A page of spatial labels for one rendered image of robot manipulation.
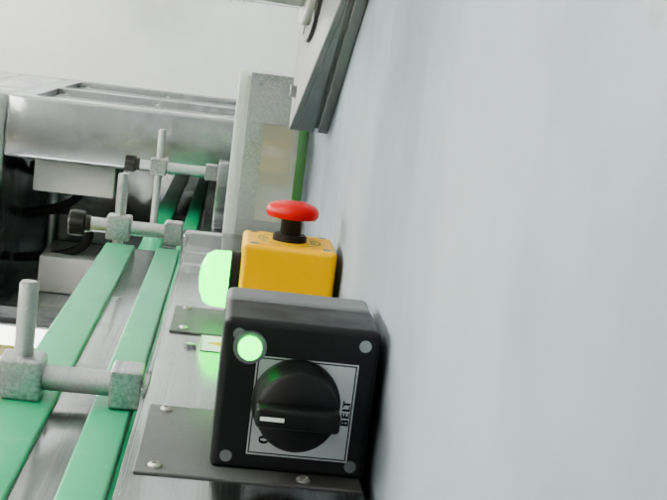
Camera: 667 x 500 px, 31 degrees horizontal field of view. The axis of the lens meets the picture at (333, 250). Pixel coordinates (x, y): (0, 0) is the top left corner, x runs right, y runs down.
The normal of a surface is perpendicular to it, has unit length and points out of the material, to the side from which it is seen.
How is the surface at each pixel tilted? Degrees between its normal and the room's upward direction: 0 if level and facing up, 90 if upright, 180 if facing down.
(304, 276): 90
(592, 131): 0
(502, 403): 0
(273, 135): 90
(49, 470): 90
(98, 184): 90
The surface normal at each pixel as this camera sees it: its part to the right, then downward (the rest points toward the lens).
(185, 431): 0.12, -0.98
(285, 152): 0.07, 0.17
